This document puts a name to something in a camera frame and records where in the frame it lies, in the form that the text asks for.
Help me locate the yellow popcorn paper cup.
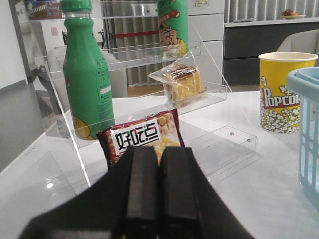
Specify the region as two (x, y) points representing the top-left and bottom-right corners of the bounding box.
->
(259, 52), (318, 133)

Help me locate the white plate with fruit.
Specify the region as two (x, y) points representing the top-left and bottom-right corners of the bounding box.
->
(281, 9), (305, 19)

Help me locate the light blue plastic basket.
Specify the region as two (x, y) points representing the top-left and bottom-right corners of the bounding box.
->
(287, 67), (319, 209)

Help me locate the green plastic drink bottle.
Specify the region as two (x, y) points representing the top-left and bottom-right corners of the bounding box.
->
(61, 0), (114, 140)

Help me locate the green cartoon snack can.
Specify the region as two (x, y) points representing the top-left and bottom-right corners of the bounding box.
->
(158, 0), (188, 56)

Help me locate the red biscuit snack packet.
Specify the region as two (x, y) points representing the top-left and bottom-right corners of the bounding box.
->
(97, 109), (184, 168)

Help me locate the clear acrylic display shelf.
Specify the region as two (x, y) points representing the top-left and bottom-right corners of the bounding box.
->
(15, 3), (256, 177)

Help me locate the grey cabinet with counter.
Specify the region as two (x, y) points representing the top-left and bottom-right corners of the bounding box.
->
(223, 18), (319, 86)

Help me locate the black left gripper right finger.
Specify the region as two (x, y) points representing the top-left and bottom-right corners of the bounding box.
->
(159, 147), (252, 239)

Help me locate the yellow bread slice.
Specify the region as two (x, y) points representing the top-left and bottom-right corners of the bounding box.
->
(149, 62), (206, 107)

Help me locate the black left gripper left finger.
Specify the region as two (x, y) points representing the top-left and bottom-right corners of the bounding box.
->
(20, 146), (158, 239)

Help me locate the beige chair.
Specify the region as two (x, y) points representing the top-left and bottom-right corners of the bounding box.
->
(277, 29), (319, 55)

